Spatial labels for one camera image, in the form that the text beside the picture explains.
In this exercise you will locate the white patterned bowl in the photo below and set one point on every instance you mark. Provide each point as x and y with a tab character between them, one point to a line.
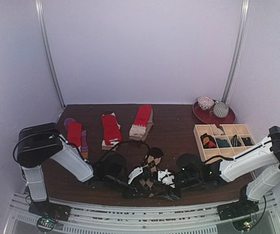
205	103

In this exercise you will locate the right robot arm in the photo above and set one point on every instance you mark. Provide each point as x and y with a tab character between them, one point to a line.
265	154

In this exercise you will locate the aluminium frame post left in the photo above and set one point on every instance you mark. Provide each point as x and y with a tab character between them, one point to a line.
48	54

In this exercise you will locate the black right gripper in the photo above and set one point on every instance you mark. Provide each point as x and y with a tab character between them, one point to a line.
173	189

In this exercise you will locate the aluminium frame post right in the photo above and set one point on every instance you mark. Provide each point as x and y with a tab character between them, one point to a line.
239	45

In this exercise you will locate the wooden divided organizer box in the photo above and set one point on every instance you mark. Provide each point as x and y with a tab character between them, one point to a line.
207	155

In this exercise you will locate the beige sock in box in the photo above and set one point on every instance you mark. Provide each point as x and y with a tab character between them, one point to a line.
217	131

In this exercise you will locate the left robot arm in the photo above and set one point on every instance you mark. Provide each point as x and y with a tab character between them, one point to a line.
40	143

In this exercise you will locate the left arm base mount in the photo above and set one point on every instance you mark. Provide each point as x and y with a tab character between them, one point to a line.
50	210

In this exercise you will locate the red sock middle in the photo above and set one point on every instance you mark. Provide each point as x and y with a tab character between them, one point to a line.
110	130

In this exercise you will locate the grey striped cup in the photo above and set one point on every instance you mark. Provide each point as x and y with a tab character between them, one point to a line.
221	109

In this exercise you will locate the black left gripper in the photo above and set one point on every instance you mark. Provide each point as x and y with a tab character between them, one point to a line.
130	192

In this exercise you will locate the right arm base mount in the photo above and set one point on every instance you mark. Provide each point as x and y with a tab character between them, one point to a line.
237	209

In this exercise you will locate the black striped sock in box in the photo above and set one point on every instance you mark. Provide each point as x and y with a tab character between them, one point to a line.
235	142

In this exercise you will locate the aluminium frame post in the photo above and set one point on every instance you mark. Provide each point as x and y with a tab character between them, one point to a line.
48	54
239	45

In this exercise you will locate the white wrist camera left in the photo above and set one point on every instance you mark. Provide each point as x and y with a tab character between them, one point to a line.
135	173

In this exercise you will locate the red white sock right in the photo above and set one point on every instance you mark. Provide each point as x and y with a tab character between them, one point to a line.
139	126

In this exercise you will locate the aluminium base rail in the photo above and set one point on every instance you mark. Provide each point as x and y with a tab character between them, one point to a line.
100	219

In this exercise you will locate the rolled colourful socks in box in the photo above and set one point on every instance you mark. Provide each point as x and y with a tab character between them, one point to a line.
208	142

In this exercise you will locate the teal rolled sock in box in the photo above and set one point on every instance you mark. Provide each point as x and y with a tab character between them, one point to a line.
222	143

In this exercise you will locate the red round tray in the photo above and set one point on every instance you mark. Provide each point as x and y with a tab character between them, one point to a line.
208	117

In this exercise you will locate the purple striped sock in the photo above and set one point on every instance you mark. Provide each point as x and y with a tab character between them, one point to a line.
84	146

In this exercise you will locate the red sock far left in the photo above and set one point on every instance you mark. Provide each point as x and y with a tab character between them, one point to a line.
74	133

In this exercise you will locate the brown argyle sock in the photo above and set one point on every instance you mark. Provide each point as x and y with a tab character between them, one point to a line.
150	165

